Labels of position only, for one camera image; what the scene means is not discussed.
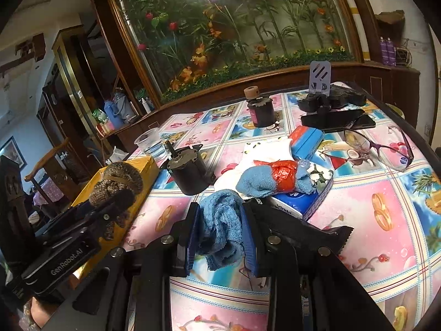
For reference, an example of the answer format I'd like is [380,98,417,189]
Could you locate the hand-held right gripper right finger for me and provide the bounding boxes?
[241,200,397,331]

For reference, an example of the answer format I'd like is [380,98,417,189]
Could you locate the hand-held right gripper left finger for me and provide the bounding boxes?
[52,202,202,331]

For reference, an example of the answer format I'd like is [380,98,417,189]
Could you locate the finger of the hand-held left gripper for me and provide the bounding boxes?
[41,204,100,238]
[88,189,136,221]

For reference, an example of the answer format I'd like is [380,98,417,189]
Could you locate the brown knitted cloth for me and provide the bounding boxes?
[89,161,143,240]

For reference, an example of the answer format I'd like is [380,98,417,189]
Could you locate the blue towel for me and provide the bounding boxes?
[197,189,247,271]

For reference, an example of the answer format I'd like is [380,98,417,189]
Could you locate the yellow cardboard box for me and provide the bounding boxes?
[69,155,161,280]

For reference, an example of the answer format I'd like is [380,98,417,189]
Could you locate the black packet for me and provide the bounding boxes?
[248,198,355,257]

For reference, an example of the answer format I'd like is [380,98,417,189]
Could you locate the white cloth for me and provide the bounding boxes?
[214,137,293,194]

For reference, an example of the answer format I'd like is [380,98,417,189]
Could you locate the red and blue sponge pack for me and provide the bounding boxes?
[289,126,324,161]

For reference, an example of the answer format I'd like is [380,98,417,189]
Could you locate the person's left forearm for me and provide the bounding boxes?
[29,300,56,330]

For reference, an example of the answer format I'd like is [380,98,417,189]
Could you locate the pink clothed dining table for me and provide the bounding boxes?
[33,179,57,207]

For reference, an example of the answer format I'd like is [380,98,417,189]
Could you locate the blue tissue pack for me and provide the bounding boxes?
[269,160,335,221]

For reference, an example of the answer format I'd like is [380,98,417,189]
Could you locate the blue sock with red bag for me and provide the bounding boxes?
[236,160,316,197]

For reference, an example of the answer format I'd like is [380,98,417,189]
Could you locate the clear plastic cup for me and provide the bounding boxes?
[134,127,166,161]

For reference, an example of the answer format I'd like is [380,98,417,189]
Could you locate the black cylindrical motor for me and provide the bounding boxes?
[163,141,216,196]

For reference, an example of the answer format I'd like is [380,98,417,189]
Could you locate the dark carved wooden chair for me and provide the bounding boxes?
[0,155,37,259]

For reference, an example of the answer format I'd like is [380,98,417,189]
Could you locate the red plastic bag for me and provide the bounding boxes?
[270,160,300,193]

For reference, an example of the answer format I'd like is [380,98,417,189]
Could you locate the blue thermos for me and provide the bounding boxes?
[103,99,119,125]

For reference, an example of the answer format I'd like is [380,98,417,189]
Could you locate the grey thermos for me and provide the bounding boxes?
[114,88,136,123]

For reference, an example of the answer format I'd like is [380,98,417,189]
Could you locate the printed tablecloth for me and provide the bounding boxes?
[120,81,441,331]

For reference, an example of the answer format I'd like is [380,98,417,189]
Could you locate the gold framed glass cabinet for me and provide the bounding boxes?
[52,29,114,145]

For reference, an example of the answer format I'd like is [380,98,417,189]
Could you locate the dark bottle with tan cap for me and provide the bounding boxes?
[244,86,276,128]

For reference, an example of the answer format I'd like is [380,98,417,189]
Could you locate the black phone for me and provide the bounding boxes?
[301,108,376,133]

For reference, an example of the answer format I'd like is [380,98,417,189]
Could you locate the black phone stand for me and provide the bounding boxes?
[297,60,367,114]

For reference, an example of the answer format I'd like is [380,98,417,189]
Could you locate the eyeglasses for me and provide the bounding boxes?
[319,124,414,173]

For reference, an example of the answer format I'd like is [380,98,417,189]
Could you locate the wooden counter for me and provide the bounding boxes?
[100,62,421,152]

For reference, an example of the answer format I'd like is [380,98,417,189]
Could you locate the artificial flower display case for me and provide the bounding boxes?
[100,0,366,104]

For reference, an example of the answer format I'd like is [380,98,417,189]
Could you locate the framed wall picture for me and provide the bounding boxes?
[0,136,26,168]

